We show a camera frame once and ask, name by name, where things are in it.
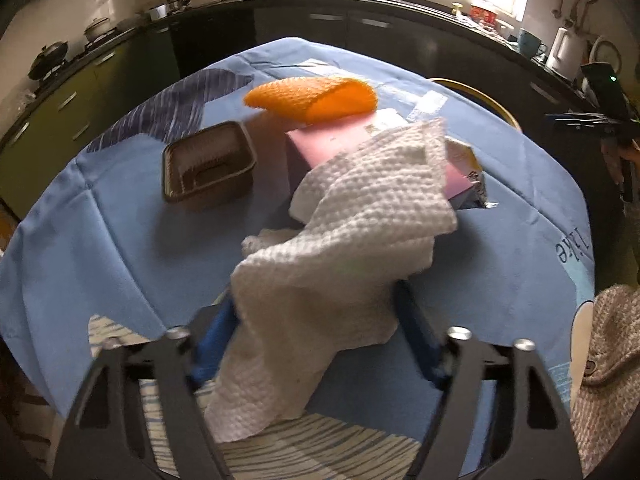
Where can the person's right hand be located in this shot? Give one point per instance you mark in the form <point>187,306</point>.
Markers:
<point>612,160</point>

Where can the black wok with lid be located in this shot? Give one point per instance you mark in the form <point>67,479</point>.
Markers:
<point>47,60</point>

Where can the white paper towel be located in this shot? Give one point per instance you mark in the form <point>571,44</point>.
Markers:
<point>325,260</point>

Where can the person's right forearm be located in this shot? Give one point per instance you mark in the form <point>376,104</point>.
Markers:
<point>610,350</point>

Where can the white cooking pot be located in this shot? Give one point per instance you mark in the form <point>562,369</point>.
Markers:
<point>97,30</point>

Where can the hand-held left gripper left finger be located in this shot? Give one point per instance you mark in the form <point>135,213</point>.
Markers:
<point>210,350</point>

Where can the dark base cabinets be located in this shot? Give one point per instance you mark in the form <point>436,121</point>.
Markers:
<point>325,25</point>

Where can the white electric kettle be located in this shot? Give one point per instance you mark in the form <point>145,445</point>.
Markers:
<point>565,52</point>

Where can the brown plastic tray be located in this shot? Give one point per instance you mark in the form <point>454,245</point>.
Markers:
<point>210,165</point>

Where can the red container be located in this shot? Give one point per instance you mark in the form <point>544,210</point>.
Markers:
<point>482,14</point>

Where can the green base cabinets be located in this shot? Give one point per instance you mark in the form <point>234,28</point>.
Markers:
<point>60,120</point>

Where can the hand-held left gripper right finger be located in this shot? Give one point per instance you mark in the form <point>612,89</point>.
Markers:
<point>417,340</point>

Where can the yellow-rimmed trash bin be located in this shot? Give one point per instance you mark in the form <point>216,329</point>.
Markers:
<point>492,102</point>

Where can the teal mug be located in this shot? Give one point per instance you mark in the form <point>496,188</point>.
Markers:
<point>530,44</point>

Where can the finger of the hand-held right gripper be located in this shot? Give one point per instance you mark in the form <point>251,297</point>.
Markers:
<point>587,127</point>
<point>575,117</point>

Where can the flattened silver-lined carton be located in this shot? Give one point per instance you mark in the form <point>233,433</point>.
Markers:
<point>470,165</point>

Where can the blue printed tablecloth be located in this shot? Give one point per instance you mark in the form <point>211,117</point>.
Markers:
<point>100,240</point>

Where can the small steel pot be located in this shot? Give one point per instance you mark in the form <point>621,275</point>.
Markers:
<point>159,11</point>

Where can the purple tissue box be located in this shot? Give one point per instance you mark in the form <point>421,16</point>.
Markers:
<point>330,145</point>

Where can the orange foam net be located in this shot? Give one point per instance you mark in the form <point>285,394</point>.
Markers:
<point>310,97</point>

